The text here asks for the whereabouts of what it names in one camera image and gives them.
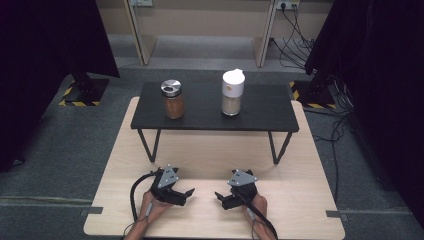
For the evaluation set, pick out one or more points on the beige wooden partition panel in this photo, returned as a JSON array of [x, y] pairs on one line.
[[263, 46], [143, 43]]

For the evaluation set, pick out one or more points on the grey floor tape strip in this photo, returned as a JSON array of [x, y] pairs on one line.
[[336, 215], [91, 210]]

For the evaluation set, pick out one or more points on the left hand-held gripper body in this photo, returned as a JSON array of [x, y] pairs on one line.
[[166, 181]]

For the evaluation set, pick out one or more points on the black stand base striped tape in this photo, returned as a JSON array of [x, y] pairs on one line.
[[86, 93], [313, 96]]

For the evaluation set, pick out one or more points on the dark curtain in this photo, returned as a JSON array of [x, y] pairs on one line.
[[40, 66], [383, 83]]

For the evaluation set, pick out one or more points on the person's right hand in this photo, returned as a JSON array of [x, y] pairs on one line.
[[258, 210]]

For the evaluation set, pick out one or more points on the white wall socket with plugs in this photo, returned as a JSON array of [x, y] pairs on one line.
[[286, 4]]

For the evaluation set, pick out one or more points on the glass jar white lid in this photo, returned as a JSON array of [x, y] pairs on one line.
[[232, 93]]

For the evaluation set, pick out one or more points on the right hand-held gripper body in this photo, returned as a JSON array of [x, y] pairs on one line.
[[241, 181]]

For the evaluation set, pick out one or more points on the person's left hand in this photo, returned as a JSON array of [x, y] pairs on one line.
[[155, 208]]

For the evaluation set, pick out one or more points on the brown spice jar silver lid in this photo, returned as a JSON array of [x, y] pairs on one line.
[[172, 101]]

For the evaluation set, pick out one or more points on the black shelf with metal legs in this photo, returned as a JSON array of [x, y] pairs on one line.
[[213, 115]]

